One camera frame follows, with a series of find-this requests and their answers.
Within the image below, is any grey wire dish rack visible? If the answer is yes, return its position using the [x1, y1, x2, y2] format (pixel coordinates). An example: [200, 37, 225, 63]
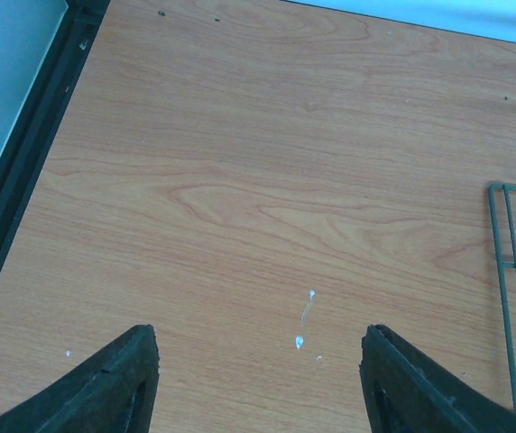
[487, 182, 516, 415]

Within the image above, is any left black frame post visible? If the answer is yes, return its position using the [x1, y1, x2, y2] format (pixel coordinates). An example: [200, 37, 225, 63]
[0, 1, 109, 272]

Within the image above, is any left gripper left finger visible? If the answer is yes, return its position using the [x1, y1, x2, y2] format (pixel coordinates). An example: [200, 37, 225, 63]
[0, 325, 160, 432]

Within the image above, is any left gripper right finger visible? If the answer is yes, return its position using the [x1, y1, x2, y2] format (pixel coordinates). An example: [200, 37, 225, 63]
[359, 325, 516, 433]

